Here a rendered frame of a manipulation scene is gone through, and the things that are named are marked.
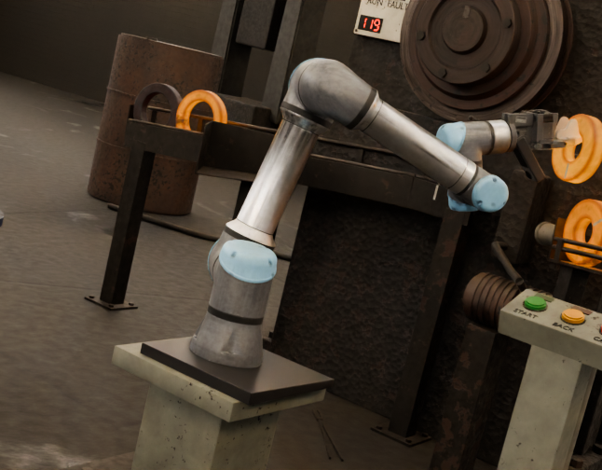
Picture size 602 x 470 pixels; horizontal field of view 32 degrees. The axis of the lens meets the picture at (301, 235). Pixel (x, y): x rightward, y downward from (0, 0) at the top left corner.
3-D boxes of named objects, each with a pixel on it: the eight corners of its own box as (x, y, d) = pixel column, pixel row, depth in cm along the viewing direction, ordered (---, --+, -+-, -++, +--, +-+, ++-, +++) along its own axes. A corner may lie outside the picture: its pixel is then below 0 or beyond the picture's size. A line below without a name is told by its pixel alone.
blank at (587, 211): (578, 276, 248) (566, 273, 247) (570, 217, 255) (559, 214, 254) (620, 251, 235) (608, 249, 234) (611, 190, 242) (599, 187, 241)
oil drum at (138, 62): (138, 190, 614) (170, 41, 600) (212, 217, 582) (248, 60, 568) (62, 186, 565) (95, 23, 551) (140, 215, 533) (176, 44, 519)
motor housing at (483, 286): (437, 460, 278) (488, 269, 269) (512, 493, 266) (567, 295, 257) (414, 468, 267) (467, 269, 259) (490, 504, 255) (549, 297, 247)
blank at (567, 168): (572, 117, 246) (560, 113, 244) (613, 117, 231) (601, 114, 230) (556, 180, 246) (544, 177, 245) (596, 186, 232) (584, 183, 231)
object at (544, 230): (551, 246, 262) (556, 223, 262) (572, 252, 254) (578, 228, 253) (531, 242, 260) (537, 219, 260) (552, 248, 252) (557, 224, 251)
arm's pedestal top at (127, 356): (228, 422, 193) (233, 403, 192) (110, 363, 210) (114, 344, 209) (323, 401, 219) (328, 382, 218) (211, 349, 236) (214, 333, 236)
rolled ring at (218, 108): (197, 159, 333) (202, 160, 335) (230, 118, 325) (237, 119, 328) (166, 119, 339) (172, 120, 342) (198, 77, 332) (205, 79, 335)
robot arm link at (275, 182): (202, 288, 216) (313, 48, 212) (197, 273, 231) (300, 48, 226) (253, 310, 219) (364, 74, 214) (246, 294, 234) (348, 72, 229)
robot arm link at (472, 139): (433, 159, 231) (433, 121, 229) (477, 157, 234) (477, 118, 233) (449, 163, 223) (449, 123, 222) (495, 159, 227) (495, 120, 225)
